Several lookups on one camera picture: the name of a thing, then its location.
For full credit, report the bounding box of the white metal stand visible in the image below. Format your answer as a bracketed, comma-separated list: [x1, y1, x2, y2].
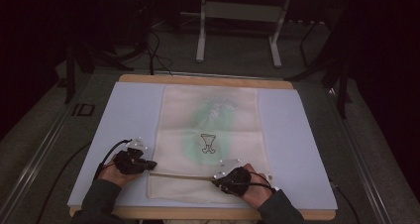
[180, 0, 294, 69]

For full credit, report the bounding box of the person's left hand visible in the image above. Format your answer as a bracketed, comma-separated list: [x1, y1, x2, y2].
[97, 154, 144, 188]

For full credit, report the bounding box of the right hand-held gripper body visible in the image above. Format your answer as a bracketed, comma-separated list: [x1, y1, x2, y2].
[212, 158, 253, 197]

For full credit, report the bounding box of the black tripod stand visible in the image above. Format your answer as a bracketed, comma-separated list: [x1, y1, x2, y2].
[63, 40, 136, 105]
[284, 17, 354, 120]

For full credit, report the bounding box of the cream cloth with green print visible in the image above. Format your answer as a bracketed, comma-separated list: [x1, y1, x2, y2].
[146, 84, 274, 205]

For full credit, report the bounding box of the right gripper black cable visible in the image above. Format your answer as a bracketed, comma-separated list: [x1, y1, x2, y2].
[248, 170, 277, 194]

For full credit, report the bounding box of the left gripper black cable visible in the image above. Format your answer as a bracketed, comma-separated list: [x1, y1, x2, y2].
[93, 138, 134, 180]

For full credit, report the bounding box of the metal floor rail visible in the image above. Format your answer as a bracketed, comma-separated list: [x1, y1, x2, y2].
[0, 84, 87, 224]
[326, 86, 395, 224]

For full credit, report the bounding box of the light blue table mat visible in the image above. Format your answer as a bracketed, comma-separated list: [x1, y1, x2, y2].
[66, 81, 339, 212]

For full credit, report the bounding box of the black floor cable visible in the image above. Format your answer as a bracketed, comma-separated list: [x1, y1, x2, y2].
[329, 179, 362, 224]
[144, 28, 174, 77]
[35, 140, 94, 224]

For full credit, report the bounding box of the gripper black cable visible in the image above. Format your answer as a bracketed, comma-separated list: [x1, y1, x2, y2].
[93, 138, 134, 180]
[248, 170, 277, 194]

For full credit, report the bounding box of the wooden table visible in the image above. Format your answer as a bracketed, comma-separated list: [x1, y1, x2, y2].
[68, 73, 338, 222]

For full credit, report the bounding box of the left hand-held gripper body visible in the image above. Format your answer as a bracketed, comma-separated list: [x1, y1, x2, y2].
[113, 137, 154, 176]

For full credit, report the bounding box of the person's right hand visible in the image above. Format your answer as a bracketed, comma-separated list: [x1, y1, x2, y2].
[239, 163, 274, 210]

